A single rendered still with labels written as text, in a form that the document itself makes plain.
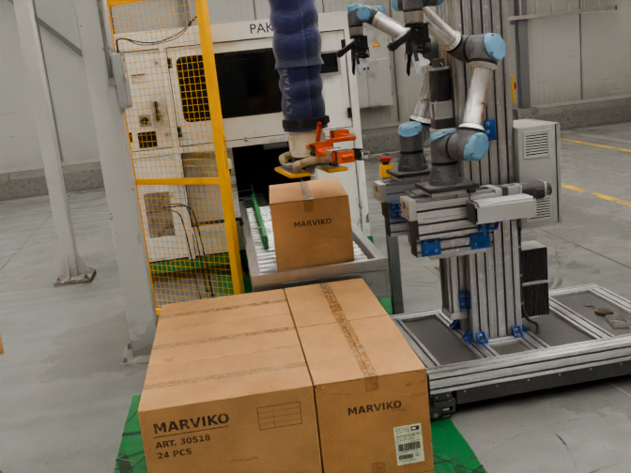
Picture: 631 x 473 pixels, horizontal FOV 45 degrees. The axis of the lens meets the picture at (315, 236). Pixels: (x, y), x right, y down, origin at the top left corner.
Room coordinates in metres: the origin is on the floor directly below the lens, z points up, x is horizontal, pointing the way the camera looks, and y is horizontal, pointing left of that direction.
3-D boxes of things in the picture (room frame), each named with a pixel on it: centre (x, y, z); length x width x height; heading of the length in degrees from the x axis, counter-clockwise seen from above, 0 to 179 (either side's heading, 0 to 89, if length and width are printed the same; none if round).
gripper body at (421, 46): (3.03, -0.47, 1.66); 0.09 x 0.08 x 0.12; 98
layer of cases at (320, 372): (3.01, 0.22, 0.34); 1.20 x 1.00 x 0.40; 6
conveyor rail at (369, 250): (4.91, -0.21, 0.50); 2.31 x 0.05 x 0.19; 6
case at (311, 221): (4.06, 0.02, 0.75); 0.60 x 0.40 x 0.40; 2
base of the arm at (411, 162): (3.80, -0.52, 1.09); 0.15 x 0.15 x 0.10
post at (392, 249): (4.34, -0.45, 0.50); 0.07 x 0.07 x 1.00; 6
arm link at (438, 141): (3.30, -0.60, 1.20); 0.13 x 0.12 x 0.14; 38
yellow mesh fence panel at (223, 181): (4.64, 0.81, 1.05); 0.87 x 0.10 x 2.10; 58
